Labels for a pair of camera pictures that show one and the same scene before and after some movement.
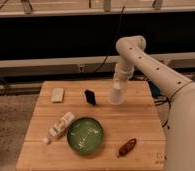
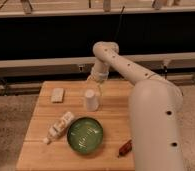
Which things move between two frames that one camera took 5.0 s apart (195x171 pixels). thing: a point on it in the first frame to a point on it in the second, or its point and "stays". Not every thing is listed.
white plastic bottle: x=60 y=128 stays
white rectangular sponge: x=58 y=95 stays
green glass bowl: x=85 y=135 stays
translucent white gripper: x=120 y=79 to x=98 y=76
